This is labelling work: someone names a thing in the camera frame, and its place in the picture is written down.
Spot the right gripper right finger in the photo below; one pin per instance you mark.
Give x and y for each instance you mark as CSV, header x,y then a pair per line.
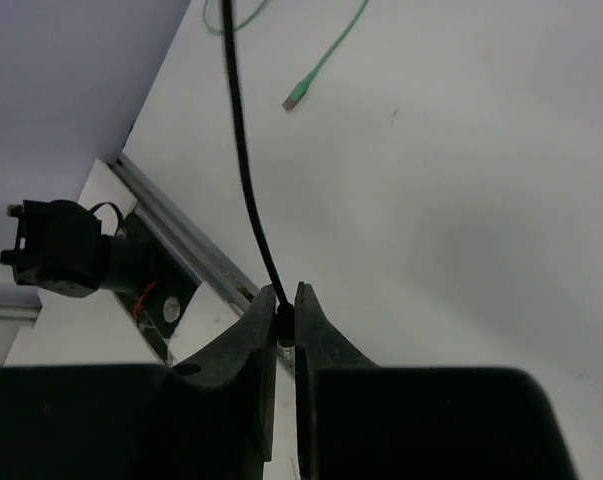
x,y
338,404

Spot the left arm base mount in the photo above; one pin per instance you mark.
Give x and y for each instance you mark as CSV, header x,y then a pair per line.
x,y
67,249

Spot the aluminium rail front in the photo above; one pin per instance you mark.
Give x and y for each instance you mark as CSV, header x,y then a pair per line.
x,y
196,254

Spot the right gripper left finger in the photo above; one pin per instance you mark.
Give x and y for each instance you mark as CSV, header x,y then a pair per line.
x,y
222,397

